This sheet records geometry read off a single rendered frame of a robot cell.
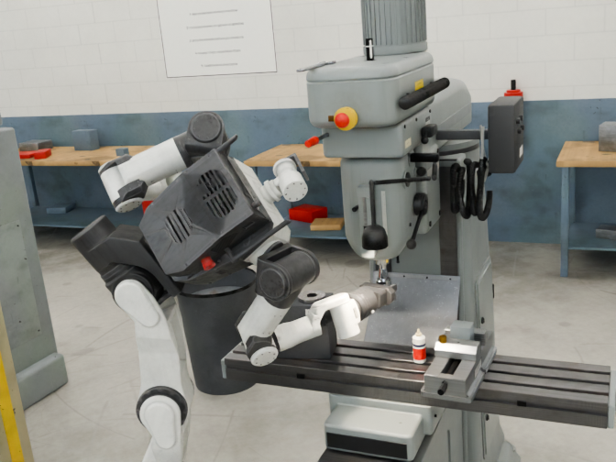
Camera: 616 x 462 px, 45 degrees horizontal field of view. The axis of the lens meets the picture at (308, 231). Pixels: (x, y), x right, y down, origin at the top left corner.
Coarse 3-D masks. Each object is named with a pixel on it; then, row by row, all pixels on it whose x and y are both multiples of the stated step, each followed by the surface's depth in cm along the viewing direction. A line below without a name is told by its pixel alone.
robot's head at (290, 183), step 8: (280, 160) 198; (288, 160) 198; (280, 168) 197; (288, 168) 196; (296, 168) 200; (280, 176) 196; (288, 176) 192; (296, 176) 192; (272, 184) 195; (280, 184) 193; (288, 184) 191; (296, 184) 192; (304, 184) 192; (272, 192) 195; (280, 192) 197; (288, 192) 192; (296, 192) 193; (304, 192) 194; (288, 200) 194; (296, 200) 195
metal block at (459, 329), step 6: (456, 324) 225; (462, 324) 225; (468, 324) 225; (450, 330) 225; (456, 330) 224; (462, 330) 223; (468, 330) 222; (450, 336) 226; (456, 336) 225; (462, 336) 224; (468, 336) 223
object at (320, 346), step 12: (300, 300) 242; (312, 300) 240; (288, 312) 241; (300, 312) 240; (324, 312) 238; (324, 336) 241; (336, 336) 253; (288, 348) 245; (300, 348) 244; (312, 348) 243; (324, 348) 242
